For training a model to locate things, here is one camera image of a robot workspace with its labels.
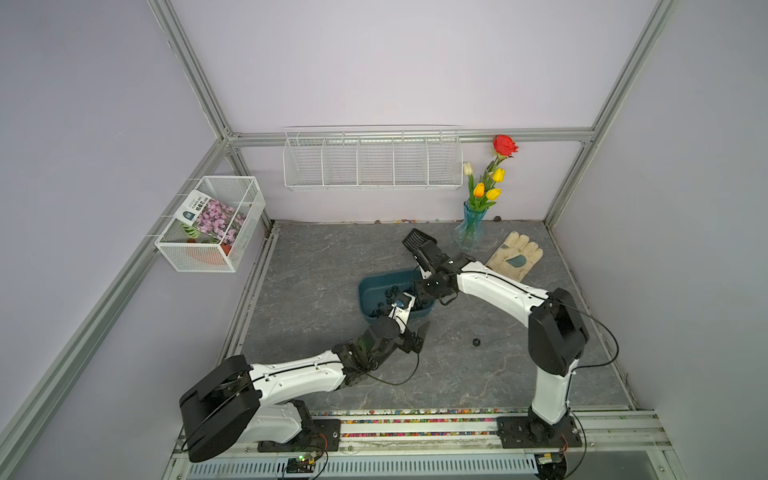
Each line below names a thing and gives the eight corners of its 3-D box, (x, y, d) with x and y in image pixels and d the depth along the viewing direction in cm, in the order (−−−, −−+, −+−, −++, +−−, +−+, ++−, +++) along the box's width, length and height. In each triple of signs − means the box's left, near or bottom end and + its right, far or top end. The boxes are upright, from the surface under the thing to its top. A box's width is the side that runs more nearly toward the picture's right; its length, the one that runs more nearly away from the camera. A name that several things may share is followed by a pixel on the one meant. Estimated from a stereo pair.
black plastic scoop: (402, 243, 117) (402, 238, 115) (415, 231, 121) (415, 226, 119) (422, 256, 113) (423, 251, 110) (435, 243, 117) (436, 238, 115)
